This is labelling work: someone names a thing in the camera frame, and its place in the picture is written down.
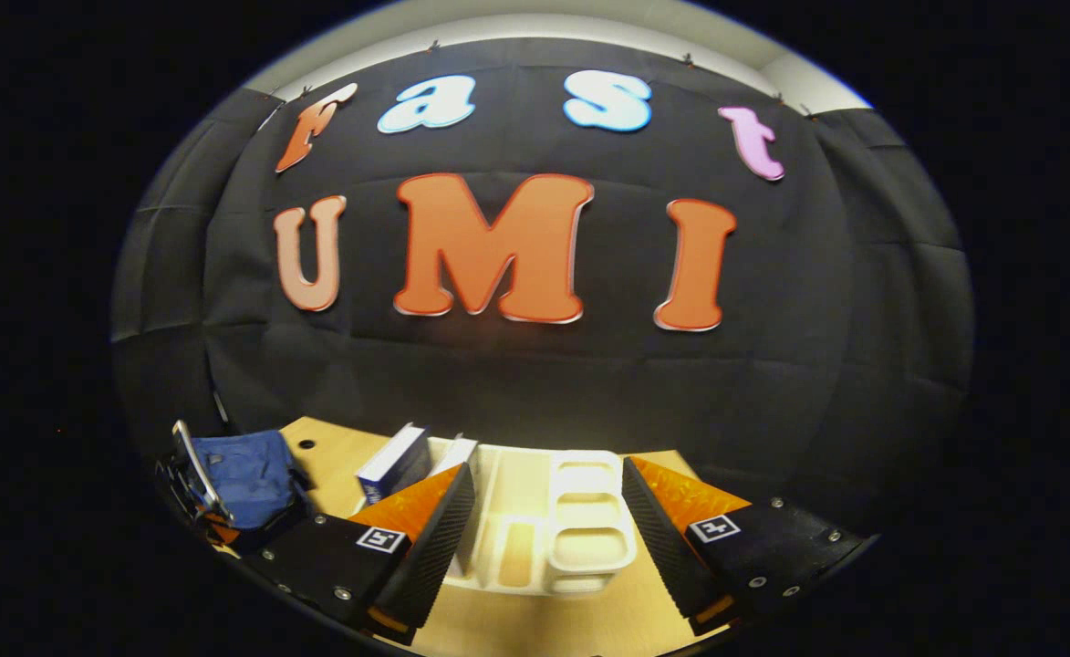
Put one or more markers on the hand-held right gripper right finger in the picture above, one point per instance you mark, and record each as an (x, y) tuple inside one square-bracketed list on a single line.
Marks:
[(662, 547)]

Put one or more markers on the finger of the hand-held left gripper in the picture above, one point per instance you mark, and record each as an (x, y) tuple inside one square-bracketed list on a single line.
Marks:
[(218, 535)]

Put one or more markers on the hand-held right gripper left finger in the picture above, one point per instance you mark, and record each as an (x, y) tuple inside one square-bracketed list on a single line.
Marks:
[(434, 557)]

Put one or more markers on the blue schoolbag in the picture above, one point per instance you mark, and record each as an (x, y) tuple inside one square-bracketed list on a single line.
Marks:
[(252, 479)]

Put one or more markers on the white bookshelf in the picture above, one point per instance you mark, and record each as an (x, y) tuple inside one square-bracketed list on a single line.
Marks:
[(589, 547)]

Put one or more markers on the blue book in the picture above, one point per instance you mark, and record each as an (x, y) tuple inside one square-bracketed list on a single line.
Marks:
[(389, 474)]

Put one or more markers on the white book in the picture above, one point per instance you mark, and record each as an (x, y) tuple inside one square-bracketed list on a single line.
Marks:
[(457, 453)]

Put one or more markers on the black backdrop cloth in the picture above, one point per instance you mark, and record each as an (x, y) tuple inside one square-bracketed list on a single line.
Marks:
[(534, 383)]

